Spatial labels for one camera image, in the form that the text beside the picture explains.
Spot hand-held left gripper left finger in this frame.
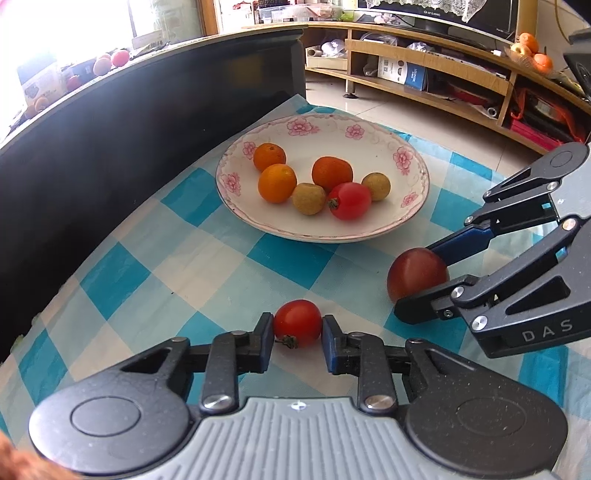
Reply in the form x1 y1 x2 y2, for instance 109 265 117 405
99 312 275 413

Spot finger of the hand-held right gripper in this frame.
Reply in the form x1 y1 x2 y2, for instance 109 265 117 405
394 217 580 330
427 154 561 267

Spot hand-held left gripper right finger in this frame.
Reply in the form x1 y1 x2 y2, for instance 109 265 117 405
323 315 504 413

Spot large dark red tomato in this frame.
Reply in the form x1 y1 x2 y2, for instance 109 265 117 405
387 248 450 303

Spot small red tomato with stem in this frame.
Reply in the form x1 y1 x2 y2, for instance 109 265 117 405
273 299 323 349

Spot small brown-green fruit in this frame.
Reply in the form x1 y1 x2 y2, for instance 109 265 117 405
361 172 392 202
292 183 326 216

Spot bright red tomato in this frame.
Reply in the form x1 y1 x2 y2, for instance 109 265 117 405
328 182 372 221

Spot small orange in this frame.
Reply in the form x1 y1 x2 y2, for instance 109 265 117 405
253 143 287 172
258 164 297 204
311 156 354 193

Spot white floral plate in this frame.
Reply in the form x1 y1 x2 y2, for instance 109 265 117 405
216 114 431 244

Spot blue checked tablecloth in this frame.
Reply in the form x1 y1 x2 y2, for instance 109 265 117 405
0 95 591 444

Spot blue box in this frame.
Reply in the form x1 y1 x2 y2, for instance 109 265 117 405
404 62 428 90

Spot wooden TV stand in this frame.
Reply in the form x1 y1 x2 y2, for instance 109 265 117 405
305 21 591 155

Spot white box with dark print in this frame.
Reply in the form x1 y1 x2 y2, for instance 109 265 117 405
378 55 408 84

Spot white lace cloth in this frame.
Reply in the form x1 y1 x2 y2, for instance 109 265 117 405
418 0 490 24

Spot black television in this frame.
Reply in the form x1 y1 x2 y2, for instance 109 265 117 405
358 0 520 35

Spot brown fuzzy object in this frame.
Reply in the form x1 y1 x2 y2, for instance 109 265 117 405
0 431 77 480

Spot clear plastic storage box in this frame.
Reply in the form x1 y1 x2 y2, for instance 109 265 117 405
270 7 324 21

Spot paper bag with dark top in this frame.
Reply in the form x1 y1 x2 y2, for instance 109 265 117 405
18 62 63 109

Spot bright window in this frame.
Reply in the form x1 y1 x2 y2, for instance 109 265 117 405
0 0 218 61

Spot wire fruit basket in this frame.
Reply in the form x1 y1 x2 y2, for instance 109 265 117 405
505 44 555 77

